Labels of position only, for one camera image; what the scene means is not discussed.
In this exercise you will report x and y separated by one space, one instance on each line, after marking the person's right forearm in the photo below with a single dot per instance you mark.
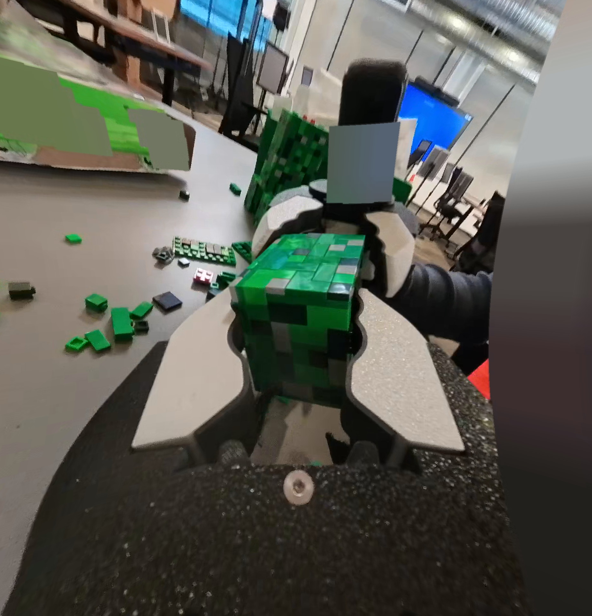
450 308

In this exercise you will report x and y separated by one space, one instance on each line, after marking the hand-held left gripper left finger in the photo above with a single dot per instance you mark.
190 380

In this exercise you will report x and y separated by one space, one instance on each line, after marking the dark green brick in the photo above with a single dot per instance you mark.
21 290

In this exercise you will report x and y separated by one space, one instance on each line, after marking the small pink white brick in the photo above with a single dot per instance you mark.
203 276

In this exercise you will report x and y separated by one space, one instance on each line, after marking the black office chair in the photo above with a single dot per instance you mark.
450 207

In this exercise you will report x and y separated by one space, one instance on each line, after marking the dark blue tile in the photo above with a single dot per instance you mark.
167 302

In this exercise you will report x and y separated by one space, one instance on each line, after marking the blue display screen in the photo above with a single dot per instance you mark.
435 120

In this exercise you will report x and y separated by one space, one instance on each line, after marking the black monitor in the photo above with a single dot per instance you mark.
272 67

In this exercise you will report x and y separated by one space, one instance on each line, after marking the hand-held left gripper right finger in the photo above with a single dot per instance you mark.
397 380

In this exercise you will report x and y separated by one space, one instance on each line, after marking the small grey brick piece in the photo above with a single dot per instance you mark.
163 254

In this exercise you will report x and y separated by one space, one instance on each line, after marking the tall green mosaic brick build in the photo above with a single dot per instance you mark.
286 154

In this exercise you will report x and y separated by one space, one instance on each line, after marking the green toy box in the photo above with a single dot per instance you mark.
120 125

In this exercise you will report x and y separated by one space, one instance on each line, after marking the loose small green bricks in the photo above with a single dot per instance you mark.
120 322

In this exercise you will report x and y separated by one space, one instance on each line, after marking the red item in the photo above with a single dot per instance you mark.
479 380

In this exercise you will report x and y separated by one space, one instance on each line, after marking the green mosaic brick cube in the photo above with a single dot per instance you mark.
296 308

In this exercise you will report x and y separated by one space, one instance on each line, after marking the wooden office desk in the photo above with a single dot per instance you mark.
132 33

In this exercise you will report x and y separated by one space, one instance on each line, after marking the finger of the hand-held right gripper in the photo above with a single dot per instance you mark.
281 216
397 255

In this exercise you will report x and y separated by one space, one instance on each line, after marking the grey desk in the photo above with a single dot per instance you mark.
36 409

